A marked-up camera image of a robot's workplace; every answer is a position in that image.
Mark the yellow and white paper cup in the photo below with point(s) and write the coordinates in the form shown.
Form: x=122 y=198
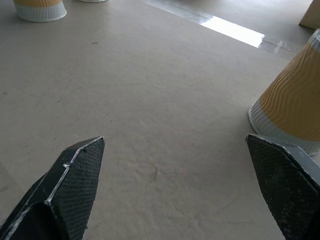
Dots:
x=287 y=100
x=40 y=10

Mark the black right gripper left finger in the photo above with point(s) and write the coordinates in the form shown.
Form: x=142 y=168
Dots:
x=72 y=185

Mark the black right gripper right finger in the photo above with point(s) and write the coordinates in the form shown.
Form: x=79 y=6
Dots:
x=285 y=185

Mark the brown cardboard box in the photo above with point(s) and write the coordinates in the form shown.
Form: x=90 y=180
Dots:
x=311 y=17

